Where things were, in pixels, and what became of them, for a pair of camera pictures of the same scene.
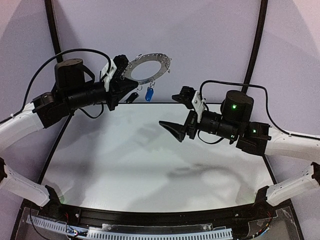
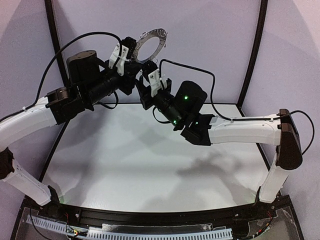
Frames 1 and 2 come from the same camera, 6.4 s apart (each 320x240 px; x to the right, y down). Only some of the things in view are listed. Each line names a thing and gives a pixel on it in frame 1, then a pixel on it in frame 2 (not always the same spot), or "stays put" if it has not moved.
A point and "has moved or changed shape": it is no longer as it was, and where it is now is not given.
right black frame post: (261, 34) stays put
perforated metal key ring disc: (164, 60) has moved or changed shape
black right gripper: (190, 123) to (150, 92)
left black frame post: (53, 30) stays put
